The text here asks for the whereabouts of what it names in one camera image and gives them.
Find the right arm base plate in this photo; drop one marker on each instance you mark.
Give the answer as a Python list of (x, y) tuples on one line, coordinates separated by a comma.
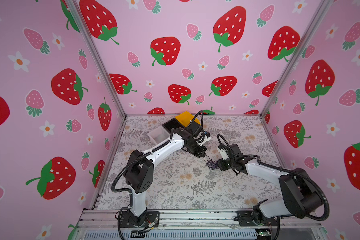
[(254, 219)]

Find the aluminium frame rail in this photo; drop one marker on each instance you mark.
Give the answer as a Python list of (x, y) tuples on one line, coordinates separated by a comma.
[(231, 224)]

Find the black plastic bin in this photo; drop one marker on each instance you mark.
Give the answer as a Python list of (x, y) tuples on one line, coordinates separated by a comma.
[(172, 124)]

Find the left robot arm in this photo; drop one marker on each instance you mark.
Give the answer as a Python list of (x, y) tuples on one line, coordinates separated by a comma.
[(138, 174)]

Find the yellow plastic bin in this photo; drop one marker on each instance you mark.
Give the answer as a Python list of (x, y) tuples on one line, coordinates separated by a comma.
[(184, 118)]

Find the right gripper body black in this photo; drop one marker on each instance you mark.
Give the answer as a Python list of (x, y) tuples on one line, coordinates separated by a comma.
[(229, 163)]

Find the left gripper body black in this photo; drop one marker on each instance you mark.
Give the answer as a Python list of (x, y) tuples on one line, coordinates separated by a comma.
[(195, 148)]

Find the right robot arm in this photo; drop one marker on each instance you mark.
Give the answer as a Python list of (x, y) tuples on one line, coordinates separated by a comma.
[(301, 196)]

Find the white plastic bin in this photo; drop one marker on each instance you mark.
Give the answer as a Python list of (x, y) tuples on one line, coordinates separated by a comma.
[(158, 135)]

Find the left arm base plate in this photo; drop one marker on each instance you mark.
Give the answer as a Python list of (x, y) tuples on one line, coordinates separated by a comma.
[(148, 219)]

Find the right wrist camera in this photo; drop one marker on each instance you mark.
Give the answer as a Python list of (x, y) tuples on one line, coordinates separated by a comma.
[(223, 152)]

